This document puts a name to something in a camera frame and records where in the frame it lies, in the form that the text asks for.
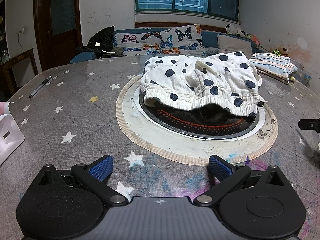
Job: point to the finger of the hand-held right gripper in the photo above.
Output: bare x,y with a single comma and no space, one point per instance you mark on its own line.
310,124

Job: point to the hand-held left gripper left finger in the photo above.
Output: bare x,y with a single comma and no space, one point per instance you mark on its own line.
101,168

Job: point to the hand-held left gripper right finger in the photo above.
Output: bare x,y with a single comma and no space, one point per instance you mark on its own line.
220,168

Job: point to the white polka dot pants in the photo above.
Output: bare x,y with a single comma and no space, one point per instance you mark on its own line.
195,85

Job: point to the black round induction cooktop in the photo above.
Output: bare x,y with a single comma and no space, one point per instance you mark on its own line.
200,127

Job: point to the clear blue plastic box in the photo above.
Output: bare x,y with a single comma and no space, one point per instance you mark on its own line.
303,76

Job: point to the round white mat beige edge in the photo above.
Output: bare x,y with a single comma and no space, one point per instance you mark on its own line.
150,142

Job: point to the grey star tablecloth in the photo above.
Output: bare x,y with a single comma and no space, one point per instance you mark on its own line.
75,110

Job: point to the striped folded cloth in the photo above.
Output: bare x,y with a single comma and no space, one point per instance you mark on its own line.
272,63

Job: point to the white plastic bag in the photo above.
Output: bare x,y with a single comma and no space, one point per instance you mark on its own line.
10,135

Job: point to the black pen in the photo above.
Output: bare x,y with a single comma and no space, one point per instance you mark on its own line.
40,87

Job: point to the pink orange plush toy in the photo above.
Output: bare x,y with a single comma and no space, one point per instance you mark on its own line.
252,38

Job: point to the grey pillow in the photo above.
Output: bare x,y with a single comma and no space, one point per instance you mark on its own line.
232,43

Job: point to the olive green garment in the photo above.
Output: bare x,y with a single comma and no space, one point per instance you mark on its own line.
113,52

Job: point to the black white plush toy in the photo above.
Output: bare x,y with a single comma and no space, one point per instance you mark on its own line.
232,28

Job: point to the black jacket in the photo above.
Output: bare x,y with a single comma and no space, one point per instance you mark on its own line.
100,40

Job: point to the blue sofa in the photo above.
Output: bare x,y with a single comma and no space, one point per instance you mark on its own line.
210,40

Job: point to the brown wooden door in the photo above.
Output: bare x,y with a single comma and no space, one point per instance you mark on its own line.
60,42

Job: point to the butterfly print cushion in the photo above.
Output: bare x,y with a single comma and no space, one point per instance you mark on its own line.
140,40
180,40

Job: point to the wooden side table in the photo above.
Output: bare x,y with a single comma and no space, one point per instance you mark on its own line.
15,57

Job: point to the glass jar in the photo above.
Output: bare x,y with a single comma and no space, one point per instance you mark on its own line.
5,55

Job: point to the dark display cabinet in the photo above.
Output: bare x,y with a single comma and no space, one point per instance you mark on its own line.
2,30

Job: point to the white wall socket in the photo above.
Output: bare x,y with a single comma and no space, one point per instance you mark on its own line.
21,31

